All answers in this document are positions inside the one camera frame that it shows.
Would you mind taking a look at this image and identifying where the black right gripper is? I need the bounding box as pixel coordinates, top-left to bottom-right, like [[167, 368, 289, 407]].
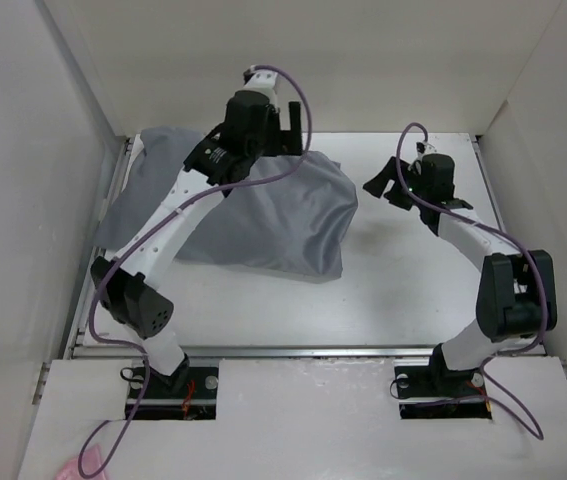
[[361, 156, 429, 211]]

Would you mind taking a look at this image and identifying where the grey pillowcase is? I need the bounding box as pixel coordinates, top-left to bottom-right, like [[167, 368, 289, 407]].
[[94, 126, 358, 281]]

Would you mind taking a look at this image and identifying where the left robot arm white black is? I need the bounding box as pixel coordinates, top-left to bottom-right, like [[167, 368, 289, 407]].
[[90, 87, 311, 397]]

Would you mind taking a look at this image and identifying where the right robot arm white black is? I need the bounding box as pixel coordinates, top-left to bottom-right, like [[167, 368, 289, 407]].
[[363, 153, 557, 399]]

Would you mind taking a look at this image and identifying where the pink bubble wrap piece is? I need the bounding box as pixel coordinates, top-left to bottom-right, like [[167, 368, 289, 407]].
[[54, 445, 108, 480]]

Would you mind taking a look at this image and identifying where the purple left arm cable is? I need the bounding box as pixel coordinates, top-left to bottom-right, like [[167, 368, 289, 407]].
[[77, 63, 312, 478]]

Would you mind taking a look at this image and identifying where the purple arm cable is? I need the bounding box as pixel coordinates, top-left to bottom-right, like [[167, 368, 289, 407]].
[[394, 122, 554, 441], [77, 63, 312, 478]]

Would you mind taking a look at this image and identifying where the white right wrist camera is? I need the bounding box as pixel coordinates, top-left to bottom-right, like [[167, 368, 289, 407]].
[[416, 141, 437, 162]]

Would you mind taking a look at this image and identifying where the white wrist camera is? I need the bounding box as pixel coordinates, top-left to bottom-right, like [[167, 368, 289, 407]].
[[242, 66, 279, 105], [416, 141, 437, 162]]

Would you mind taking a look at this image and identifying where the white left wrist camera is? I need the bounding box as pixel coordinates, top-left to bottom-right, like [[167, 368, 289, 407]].
[[242, 66, 279, 105]]

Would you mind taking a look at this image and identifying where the aluminium front rail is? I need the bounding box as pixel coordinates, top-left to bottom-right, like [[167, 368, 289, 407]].
[[62, 344, 547, 361]]

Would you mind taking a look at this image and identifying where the aluminium left rail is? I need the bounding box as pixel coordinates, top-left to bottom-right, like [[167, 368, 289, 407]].
[[56, 137, 130, 360]]

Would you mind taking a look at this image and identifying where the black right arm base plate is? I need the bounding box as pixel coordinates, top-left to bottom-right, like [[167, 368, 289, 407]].
[[391, 363, 492, 420]]

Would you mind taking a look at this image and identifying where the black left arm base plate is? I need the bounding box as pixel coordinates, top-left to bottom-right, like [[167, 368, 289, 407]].
[[133, 366, 219, 421]]

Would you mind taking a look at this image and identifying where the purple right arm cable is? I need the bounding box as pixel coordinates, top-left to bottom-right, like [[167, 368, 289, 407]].
[[394, 122, 554, 441]]

